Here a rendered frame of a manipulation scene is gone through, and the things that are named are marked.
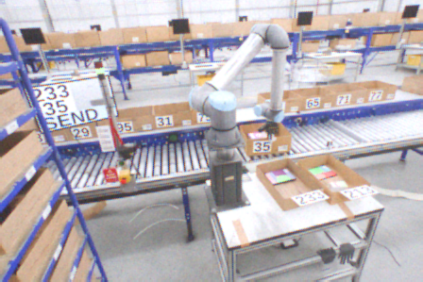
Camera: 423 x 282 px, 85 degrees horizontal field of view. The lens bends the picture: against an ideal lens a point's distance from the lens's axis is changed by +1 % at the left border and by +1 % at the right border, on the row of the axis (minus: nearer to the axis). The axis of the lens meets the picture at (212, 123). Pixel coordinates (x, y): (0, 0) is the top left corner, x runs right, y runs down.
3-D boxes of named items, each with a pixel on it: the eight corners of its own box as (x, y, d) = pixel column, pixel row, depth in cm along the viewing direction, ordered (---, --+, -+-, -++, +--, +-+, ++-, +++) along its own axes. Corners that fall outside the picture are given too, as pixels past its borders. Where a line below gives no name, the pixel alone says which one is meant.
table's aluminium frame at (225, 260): (230, 324, 153) (228, 252, 123) (211, 248, 204) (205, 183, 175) (359, 283, 172) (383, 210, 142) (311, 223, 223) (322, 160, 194)
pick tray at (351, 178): (330, 206, 144) (333, 193, 140) (296, 171, 178) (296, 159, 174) (368, 196, 150) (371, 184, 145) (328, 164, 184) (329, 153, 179)
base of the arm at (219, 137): (243, 143, 131) (244, 128, 126) (211, 148, 129) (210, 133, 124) (235, 127, 148) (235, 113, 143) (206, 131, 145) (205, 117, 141)
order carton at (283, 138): (246, 157, 200) (246, 139, 193) (239, 141, 226) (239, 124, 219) (291, 152, 203) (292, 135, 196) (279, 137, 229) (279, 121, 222)
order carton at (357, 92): (333, 107, 256) (335, 92, 249) (317, 99, 282) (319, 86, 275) (364, 104, 262) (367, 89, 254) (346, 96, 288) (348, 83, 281)
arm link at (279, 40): (295, 24, 138) (286, 121, 172) (278, 23, 147) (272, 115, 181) (282, 26, 133) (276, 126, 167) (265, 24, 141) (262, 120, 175)
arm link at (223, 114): (221, 132, 124) (220, 103, 116) (203, 122, 136) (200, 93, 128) (242, 123, 132) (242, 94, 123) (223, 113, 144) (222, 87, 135)
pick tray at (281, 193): (283, 211, 141) (284, 199, 137) (255, 175, 175) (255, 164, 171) (322, 200, 148) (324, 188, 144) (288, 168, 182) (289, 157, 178)
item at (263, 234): (228, 252, 123) (228, 247, 121) (206, 183, 174) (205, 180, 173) (383, 210, 142) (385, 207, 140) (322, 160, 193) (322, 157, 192)
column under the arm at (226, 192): (251, 205, 148) (251, 162, 134) (211, 213, 143) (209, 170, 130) (237, 180, 171) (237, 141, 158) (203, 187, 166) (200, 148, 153)
